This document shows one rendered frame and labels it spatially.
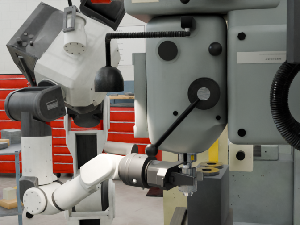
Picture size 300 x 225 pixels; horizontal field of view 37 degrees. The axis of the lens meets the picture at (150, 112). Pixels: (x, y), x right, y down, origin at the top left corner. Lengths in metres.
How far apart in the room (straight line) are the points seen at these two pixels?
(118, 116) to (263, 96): 4.90
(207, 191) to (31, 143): 0.62
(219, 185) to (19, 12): 10.04
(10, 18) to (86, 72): 10.05
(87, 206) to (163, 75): 0.90
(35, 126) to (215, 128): 0.57
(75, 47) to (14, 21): 10.04
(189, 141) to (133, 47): 9.34
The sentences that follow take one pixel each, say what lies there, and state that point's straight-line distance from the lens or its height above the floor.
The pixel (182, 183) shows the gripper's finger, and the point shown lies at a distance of 1.10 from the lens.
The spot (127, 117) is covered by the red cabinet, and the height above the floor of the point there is 0.87.
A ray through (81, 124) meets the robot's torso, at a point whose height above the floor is 1.29.
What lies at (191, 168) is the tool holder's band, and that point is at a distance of 1.10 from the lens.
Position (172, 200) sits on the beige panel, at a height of 0.64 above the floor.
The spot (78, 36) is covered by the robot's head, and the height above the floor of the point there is 1.61.
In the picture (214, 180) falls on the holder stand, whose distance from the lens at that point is 1.55.
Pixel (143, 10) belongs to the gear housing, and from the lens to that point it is 1.00.
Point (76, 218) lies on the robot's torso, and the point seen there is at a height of 0.93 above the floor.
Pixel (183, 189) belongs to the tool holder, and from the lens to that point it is 1.12.
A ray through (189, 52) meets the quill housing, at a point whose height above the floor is 1.55.
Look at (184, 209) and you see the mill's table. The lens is 1.82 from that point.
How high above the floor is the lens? 1.52
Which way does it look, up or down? 6 degrees down
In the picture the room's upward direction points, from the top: 1 degrees counter-clockwise
